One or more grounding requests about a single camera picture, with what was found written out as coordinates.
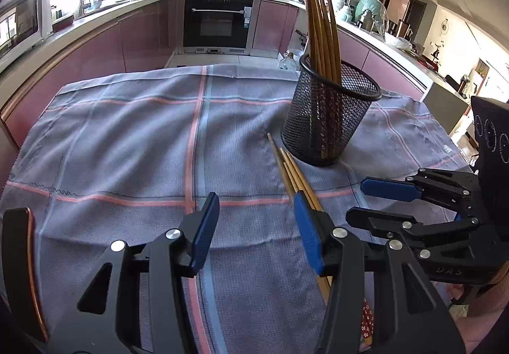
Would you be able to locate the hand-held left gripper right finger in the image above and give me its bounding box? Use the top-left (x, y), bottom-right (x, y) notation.
top-left (293, 192), bottom-right (467, 354)

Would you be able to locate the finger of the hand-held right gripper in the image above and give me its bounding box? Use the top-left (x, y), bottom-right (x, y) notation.
top-left (360, 169), bottom-right (478, 204)
top-left (346, 208), bottom-right (482, 247)

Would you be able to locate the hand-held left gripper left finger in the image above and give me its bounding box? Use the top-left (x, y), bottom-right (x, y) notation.
top-left (52, 192), bottom-right (220, 354)

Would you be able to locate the slender brown chopstick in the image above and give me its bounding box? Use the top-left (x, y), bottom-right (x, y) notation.
top-left (267, 133), bottom-right (299, 201)
top-left (278, 147), bottom-right (332, 305)
top-left (285, 150), bottom-right (375, 352)

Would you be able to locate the black mesh utensil holder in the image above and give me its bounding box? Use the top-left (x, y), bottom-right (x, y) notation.
top-left (281, 53), bottom-right (383, 167)

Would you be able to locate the bunch of wooden chopsticks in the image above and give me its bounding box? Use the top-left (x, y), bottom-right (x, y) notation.
top-left (299, 0), bottom-right (343, 162)

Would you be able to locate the person's right hand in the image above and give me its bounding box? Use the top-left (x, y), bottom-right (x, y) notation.
top-left (447, 284), bottom-right (509, 354)

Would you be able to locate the blue plaid tablecloth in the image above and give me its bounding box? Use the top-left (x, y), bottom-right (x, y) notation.
top-left (0, 63), bottom-right (474, 354)

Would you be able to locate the pink base cabinet run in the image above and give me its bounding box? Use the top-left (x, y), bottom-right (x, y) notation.
top-left (0, 0), bottom-right (185, 148)
top-left (254, 0), bottom-right (436, 102)

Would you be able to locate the plastic oil bottle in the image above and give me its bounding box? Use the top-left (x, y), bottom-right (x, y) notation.
top-left (278, 52), bottom-right (301, 72)

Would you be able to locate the green covered appliance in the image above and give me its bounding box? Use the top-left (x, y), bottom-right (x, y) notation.
top-left (355, 0), bottom-right (388, 32)

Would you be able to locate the framed picture board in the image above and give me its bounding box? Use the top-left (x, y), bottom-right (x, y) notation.
top-left (387, 0), bottom-right (418, 17)

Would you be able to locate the black flat object copper edge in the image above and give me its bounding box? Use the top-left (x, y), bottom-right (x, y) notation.
top-left (1, 208), bottom-right (52, 344)

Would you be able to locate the black built-in oven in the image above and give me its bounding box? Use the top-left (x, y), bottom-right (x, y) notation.
top-left (183, 0), bottom-right (257, 54)

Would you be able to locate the white countertop oven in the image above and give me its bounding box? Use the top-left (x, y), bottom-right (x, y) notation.
top-left (0, 0), bottom-right (53, 60)

